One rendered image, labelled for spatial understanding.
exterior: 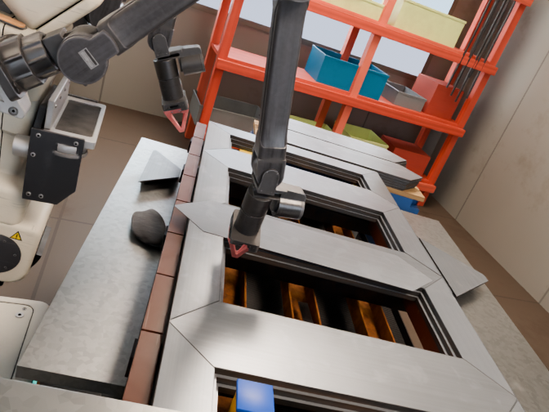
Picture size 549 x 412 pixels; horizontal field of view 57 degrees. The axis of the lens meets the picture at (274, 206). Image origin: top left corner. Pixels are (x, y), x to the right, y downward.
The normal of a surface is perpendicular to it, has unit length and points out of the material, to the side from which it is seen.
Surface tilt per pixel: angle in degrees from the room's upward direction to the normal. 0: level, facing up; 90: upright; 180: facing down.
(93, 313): 0
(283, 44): 92
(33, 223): 8
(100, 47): 91
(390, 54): 90
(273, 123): 91
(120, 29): 80
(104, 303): 0
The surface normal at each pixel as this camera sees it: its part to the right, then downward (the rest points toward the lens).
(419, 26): 0.20, 0.48
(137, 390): 0.33, -0.85
